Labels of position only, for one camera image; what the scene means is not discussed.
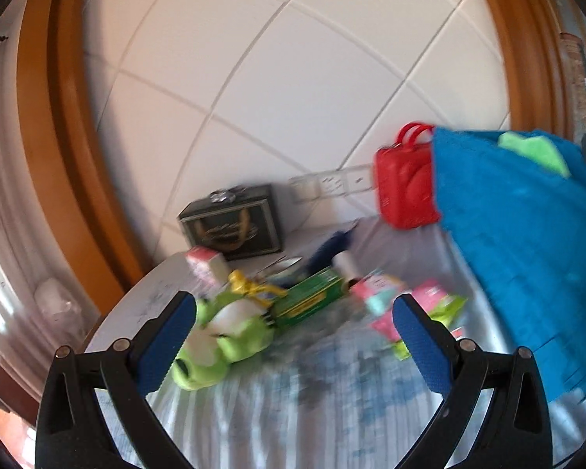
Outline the white wall socket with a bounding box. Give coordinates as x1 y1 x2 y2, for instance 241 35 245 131
317 171 347 199
346 166 374 193
291 176 319 203

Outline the pink snack packet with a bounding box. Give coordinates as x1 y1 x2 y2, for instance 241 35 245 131
371 281 457 343

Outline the white film roll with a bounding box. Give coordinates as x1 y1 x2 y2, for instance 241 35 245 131
333 250 361 284

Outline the sheer white curtain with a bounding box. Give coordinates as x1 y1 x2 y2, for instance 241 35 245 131
0 34 103 367

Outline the green frog plush toy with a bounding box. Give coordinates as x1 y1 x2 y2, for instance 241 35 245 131
171 288 277 392

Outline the grey cloth-covered desktop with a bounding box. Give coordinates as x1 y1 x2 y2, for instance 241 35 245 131
85 217 586 469

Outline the red plastic handbag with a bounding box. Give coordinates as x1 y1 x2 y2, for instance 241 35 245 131
375 123 443 229

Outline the green cardboard box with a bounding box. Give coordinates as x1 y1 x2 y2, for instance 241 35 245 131
271 266 347 329

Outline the blue storage bin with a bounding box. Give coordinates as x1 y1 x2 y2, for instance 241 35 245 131
430 127 586 401

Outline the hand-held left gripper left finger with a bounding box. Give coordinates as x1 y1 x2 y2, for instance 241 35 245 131
35 290 198 469

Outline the wooden door frame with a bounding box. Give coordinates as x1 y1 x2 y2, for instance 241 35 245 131
17 0 147 299
473 0 574 142

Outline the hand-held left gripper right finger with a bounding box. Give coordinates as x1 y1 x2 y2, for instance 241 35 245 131
392 294 554 469

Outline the blue brush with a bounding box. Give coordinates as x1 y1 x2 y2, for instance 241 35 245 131
303 232 355 274

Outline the yellow ribbon bow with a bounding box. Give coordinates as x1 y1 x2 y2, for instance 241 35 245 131
229 270 289 304

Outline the pink and teal box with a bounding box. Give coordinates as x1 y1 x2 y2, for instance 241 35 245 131
352 271 411 316

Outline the pink and white small box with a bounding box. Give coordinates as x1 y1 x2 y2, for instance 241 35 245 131
186 248 230 286

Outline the patterned hanging scroll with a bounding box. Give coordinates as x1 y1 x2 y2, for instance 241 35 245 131
559 32 586 123

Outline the light green plush toy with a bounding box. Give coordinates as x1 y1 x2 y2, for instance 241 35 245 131
498 131 572 177

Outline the dark gift box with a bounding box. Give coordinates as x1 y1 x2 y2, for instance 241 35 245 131
177 184 285 261

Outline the light green snack packet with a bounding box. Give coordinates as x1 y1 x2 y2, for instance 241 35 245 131
393 295 468 360

